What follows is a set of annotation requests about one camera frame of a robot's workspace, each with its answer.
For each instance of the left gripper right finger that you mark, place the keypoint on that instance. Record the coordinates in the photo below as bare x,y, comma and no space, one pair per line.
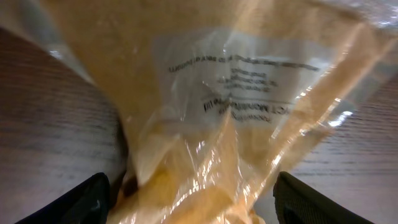
297,202

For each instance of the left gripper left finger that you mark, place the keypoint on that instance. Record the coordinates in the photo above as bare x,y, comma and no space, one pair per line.
88,202

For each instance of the beige snack bag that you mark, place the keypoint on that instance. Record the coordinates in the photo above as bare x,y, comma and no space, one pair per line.
217,97

